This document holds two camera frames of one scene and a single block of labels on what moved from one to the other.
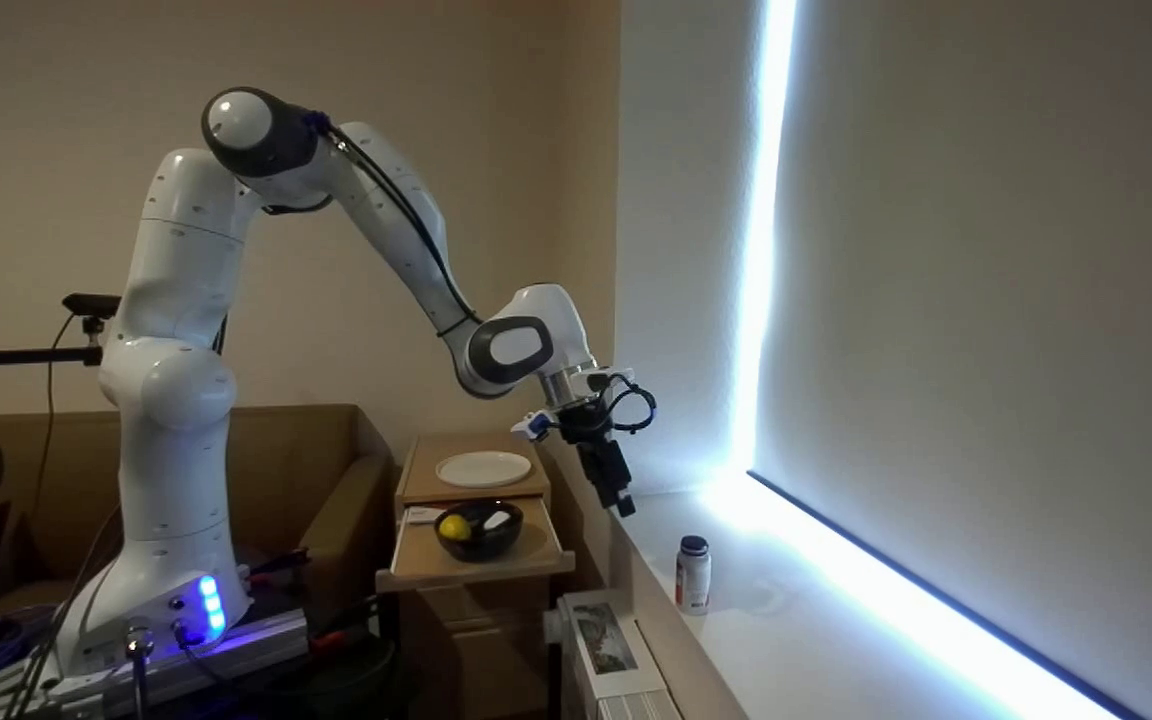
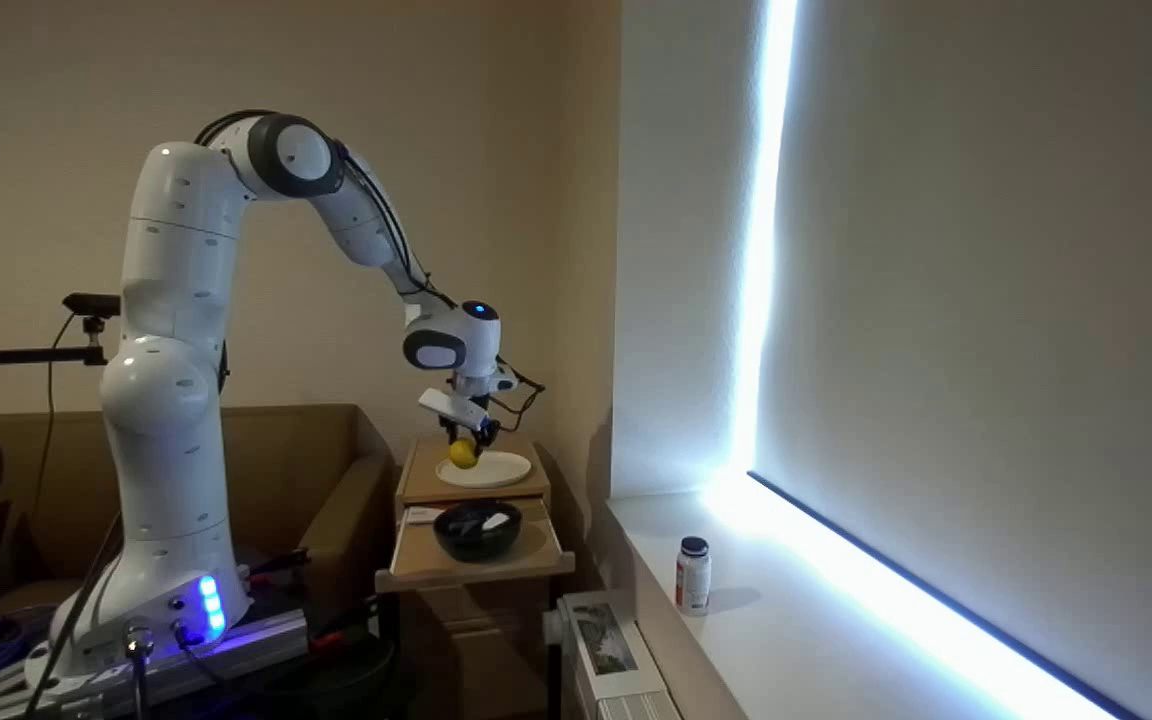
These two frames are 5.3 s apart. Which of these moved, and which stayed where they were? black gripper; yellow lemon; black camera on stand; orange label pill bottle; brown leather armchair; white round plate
Moved: black gripper; yellow lemon
Stayed: orange label pill bottle; black camera on stand; brown leather armchair; white round plate
